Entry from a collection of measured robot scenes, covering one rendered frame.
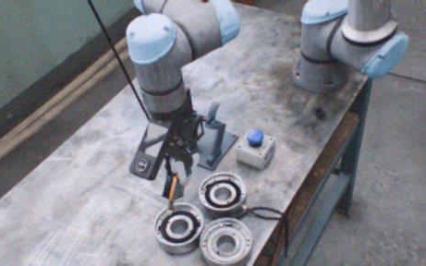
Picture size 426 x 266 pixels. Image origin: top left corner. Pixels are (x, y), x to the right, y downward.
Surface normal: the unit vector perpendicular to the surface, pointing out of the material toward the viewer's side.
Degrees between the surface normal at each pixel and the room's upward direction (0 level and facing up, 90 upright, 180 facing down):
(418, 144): 0
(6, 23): 90
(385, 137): 0
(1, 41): 90
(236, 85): 0
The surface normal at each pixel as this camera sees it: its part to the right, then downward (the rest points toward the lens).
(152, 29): -0.10, -0.70
